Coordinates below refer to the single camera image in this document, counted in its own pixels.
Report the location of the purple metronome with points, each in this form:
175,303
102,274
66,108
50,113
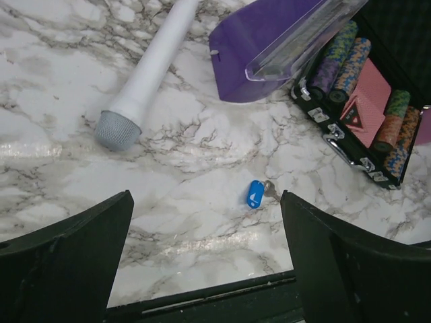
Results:
260,47

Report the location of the pink metronome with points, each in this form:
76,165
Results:
422,134

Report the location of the pink playing card deck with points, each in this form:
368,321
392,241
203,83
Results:
363,113

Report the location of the orange brown chip stack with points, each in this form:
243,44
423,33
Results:
398,128

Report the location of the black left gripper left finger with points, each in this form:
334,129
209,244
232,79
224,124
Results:
64,272

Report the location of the white microphone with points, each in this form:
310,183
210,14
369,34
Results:
121,124

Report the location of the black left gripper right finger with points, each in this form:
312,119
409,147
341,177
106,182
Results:
347,274

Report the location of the purple green chip stack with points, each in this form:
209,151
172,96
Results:
333,58

